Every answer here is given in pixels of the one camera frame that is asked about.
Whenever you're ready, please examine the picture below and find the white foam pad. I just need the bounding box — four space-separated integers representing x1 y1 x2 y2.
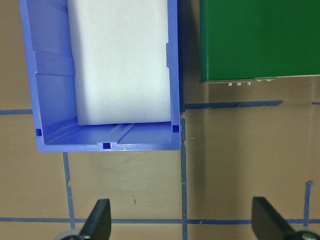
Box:
66 0 173 126

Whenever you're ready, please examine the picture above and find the green belt conveyor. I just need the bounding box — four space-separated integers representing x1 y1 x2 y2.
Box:
199 0 320 87

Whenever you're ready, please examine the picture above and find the blue plastic storage bin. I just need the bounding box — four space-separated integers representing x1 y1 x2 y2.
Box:
17 0 182 153

